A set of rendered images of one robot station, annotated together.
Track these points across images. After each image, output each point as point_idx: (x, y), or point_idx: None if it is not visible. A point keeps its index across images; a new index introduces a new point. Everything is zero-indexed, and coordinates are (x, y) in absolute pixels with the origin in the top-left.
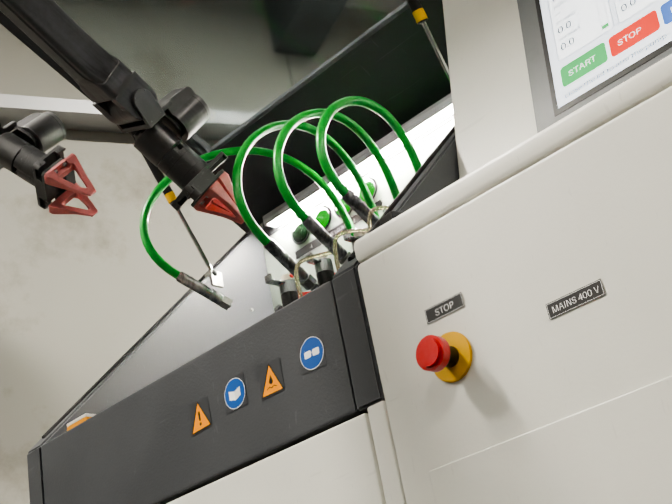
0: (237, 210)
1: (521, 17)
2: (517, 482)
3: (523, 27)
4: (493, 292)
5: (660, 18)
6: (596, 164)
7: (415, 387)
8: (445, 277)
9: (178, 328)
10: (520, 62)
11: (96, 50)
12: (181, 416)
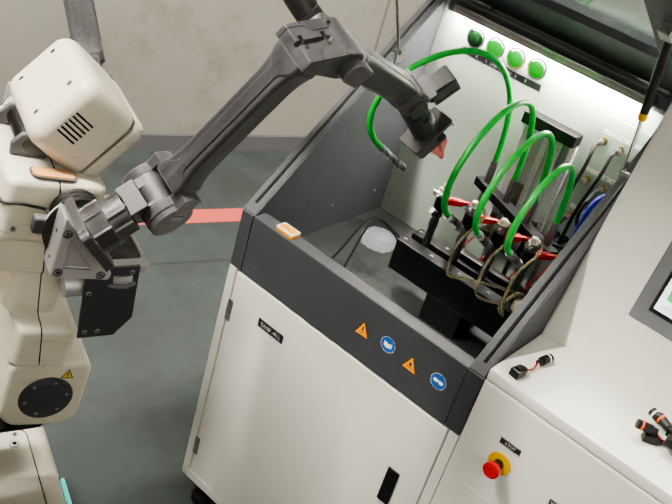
0: (440, 156)
1: None
2: None
3: None
4: (534, 468)
5: None
6: (613, 490)
7: (476, 451)
8: (520, 438)
9: (359, 106)
10: (663, 244)
11: (405, 89)
12: (352, 315)
